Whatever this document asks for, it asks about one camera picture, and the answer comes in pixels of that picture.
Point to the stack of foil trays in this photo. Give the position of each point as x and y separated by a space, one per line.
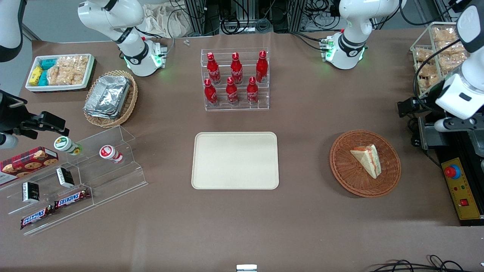
107 96

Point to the teal snack pack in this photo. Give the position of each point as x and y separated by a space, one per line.
43 78
48 63

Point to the green lid drink bottle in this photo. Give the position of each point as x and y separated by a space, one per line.
64 144

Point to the red lid drink bottle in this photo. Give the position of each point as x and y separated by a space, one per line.
107 152

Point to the small clear cracker bag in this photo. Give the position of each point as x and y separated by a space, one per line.
54 76

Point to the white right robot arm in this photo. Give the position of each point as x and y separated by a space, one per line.
113 15

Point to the triangular sandwich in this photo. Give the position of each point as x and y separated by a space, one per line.
368 158

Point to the clear acrylic bottle rack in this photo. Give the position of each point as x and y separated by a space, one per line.
223 56

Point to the clear bag of snacks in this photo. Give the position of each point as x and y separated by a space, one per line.
450 48
452 62
423 54
444 34
427 73

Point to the red cola bottle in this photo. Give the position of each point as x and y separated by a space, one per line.
236 70
210 93
231 92
252 91
261 68
213 70

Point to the snickers bar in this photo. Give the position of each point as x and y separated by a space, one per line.
36 217
72 199

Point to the black machine base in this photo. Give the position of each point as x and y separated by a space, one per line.
431 136

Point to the beige plastic tray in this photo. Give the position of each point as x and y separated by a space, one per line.
234 160

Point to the beige cloth bag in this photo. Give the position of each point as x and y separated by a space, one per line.
162 20

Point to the clear acrylic step display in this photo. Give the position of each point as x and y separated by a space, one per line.
113 177

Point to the brown wicker basket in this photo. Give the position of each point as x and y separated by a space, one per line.
351 177

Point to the yellow emergency stop box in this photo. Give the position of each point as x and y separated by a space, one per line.
463 189

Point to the light oval wicker basket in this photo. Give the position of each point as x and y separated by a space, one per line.
131 102

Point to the yellow snack pack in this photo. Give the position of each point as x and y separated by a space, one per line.
36 74

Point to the white rectangular snack tray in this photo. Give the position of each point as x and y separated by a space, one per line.
56 87

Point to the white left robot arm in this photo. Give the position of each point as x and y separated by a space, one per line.
351 22

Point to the large clear cracker bag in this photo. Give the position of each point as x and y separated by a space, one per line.
73 68

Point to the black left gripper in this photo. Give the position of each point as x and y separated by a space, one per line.
426 99

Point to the small black box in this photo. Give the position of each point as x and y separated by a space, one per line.
30 192
65 177

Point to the red cookie box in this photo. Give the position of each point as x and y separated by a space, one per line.
26 162

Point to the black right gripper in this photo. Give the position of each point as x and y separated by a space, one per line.
11 113

